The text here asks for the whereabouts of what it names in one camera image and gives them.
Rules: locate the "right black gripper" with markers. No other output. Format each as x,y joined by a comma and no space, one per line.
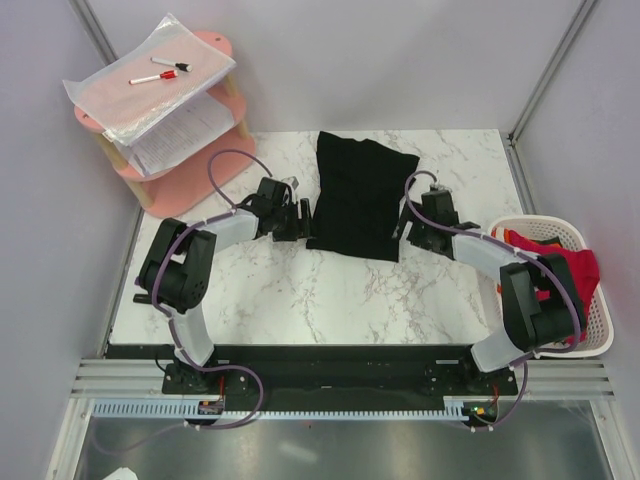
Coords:
407,215

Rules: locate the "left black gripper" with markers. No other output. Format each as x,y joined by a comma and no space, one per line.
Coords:
301,229

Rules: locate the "black t shirt blue logo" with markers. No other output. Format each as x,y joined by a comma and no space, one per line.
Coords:
361,186

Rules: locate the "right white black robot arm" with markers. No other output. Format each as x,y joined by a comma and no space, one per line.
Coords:
540,303

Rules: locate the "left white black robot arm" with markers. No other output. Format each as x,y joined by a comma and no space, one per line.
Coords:
176,271

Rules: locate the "printed paper stack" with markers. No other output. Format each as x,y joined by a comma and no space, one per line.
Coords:
184,132

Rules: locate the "orange t shirt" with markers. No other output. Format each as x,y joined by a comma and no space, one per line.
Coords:
505,235

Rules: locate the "pink three tier shelf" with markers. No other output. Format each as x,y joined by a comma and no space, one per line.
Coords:
175,191

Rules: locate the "dark green t shirt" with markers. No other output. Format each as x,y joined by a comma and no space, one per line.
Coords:
552,242

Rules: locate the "purple pen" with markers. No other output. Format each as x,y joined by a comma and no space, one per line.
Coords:
139,165

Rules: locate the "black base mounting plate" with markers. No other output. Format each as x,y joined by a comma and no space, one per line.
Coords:
240,355

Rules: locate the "magenta t shirt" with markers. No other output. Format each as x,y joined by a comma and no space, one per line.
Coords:
582,265

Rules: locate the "black cap whiteboard marker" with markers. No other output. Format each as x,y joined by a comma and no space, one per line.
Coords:
181,66

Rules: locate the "red cap whiteboard marker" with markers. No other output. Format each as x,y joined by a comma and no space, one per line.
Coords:
166,75

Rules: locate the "plastic sleeve with pink paper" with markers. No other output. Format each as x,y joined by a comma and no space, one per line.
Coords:
126,112

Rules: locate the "white plastic laundry basket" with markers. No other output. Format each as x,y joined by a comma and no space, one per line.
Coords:
600,330

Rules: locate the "white paper scrap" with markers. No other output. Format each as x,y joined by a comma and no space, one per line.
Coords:
122,473

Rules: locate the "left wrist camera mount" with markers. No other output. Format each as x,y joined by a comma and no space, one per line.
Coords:
291,181

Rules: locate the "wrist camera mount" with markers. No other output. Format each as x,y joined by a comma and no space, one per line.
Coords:
291,181
439,187

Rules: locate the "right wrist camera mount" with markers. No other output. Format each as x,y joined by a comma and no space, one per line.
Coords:
439,187

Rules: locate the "white slotted cable duct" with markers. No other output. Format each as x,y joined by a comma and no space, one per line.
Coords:
183,409

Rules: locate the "aluminium frame rail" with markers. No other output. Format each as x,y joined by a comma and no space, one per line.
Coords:
540,380

